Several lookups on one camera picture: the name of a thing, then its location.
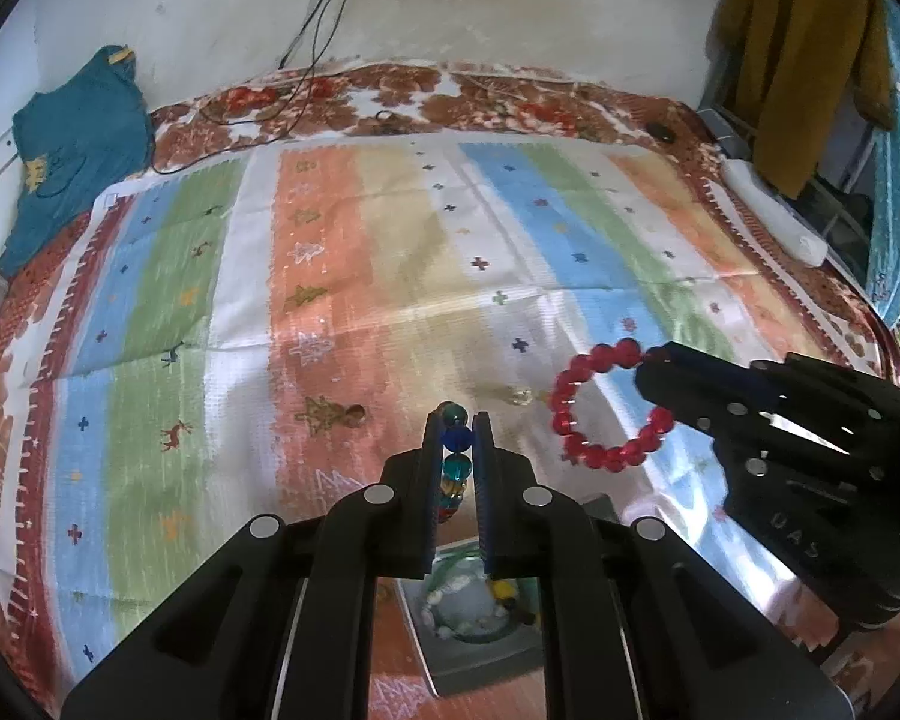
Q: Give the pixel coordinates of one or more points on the mustard yellow garment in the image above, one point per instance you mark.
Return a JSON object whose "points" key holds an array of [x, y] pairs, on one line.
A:
{"points": [[802, 52]]}

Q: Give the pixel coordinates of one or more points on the clear loose bead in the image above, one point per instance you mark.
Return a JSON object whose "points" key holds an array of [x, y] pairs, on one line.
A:
{"points": [[522, 395]]}

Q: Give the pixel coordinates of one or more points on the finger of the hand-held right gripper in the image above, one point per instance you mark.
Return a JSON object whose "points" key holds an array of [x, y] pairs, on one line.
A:
{"points": [[690, 390], [832, 401]]}

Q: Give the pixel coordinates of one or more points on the brown loose bead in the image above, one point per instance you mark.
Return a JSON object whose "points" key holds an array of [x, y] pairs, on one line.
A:
{"points": [[356, 412]]}

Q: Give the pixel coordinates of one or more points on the striped colourful mat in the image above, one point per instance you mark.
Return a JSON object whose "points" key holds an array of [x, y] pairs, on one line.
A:
{"points": [[420, 240]]}

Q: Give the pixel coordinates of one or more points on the silver tin box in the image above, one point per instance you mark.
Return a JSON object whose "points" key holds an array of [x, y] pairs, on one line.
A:
{"points": [[480, 660]]}

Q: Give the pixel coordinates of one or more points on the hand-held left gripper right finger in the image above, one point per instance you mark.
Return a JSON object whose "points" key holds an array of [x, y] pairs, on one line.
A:
{"points": [[484, 495]]}

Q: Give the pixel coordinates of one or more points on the grey metal frame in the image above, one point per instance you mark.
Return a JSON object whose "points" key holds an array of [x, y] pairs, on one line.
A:
{"points": [[727, 135]]}

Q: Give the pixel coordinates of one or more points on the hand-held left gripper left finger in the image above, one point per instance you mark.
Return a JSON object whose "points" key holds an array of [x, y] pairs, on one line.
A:
{"points": [[429, 495]]}

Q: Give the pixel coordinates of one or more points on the teal garment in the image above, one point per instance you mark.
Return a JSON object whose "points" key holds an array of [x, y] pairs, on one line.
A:
{"points": [[75, 135]]}

